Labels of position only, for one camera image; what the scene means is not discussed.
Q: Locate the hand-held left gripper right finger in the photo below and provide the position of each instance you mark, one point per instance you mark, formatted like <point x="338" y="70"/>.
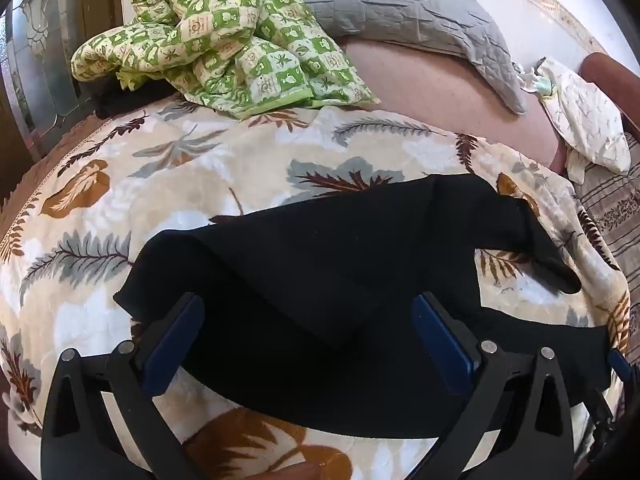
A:
<point x="442" y="335"/>

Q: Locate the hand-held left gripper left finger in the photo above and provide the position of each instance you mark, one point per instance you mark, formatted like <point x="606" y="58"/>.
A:
<point x="172" y="340"/>

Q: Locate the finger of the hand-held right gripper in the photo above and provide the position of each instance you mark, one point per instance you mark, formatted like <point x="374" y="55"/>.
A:
<point x="619" y="362"/>

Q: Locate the black pants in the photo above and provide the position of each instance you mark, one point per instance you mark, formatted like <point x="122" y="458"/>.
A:
<point x="325" y="285"/>

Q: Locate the leaf print blanket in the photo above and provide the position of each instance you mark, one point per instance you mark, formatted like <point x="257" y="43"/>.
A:
<point x="150" y="185"/>

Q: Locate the brown striped cloth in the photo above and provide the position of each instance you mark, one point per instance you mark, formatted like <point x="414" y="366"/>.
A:
<point x="615" y="200"/>

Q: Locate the pink bed sheet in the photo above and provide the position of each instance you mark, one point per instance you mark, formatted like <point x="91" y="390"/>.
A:
<point x="440" y="90"/>

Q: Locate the white quilted cloth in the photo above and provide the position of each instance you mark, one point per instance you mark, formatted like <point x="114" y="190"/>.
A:
<point x="585" y="115"/>

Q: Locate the small crumpled pale cloth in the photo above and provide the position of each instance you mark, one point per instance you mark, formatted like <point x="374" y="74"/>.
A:
<point x="532" y="80"/>

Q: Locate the reddish brown bolster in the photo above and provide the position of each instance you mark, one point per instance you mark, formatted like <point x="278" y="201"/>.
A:
<point x="615" y="75"/>

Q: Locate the green checked quilt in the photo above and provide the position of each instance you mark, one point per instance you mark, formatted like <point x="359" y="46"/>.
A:
<point x="225" y="35"/>

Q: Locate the patterned glass door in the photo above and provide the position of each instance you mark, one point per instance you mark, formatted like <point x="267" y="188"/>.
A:
<point x="40" y="60"/>

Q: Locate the grey quilted pillow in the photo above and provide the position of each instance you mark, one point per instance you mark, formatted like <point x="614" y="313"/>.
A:
<point x="400" y="5"/>

